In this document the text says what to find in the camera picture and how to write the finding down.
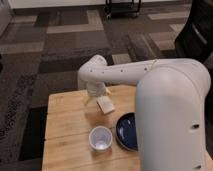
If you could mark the translucent grey gripper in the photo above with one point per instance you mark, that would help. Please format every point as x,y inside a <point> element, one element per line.
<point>95,90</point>

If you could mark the white sponge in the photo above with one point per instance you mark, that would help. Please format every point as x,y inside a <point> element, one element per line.
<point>105,104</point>

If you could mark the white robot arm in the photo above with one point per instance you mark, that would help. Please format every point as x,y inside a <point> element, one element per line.
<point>169,108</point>

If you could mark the dark blue plate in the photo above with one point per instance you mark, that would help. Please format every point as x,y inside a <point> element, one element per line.
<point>126,132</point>

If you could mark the black rolling cart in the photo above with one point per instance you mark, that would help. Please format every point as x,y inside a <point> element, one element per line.
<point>124,8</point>

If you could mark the black office chair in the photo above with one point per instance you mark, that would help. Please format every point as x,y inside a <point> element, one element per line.
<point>195,40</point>

